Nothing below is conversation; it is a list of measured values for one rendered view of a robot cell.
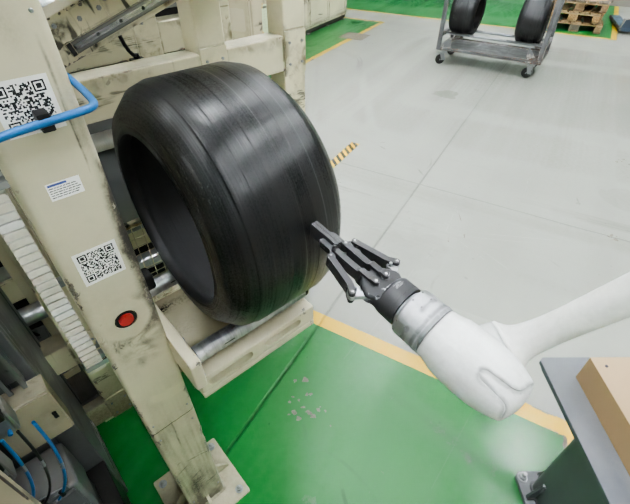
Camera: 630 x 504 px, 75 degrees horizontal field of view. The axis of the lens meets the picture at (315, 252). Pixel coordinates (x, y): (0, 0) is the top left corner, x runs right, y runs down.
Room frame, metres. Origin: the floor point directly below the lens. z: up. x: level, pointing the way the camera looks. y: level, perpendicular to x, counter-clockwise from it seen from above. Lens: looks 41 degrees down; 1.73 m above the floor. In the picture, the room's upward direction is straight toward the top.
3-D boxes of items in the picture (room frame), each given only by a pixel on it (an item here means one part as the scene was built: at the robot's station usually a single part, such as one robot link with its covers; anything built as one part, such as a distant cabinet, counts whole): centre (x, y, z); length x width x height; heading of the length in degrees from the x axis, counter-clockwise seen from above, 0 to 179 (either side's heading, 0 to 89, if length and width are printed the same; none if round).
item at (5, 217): (0.53, 0.48, 1.19); 0.05 x 0.04 x 0.48; 42
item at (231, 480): (0.61, 0.44, 0.02); 0.27 x 0.27 x 0.04; 42
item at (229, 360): (0.68, 0.17, 0.84); 0.36 x 0.09 x 0.06; 132
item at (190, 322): (0.79, 0.26, 0.80); 0.37 x 0.36 x 0.02; 42
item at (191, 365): (0.67, 0.39, 0.90); 0.40 x 0.03 x 0.10; 42
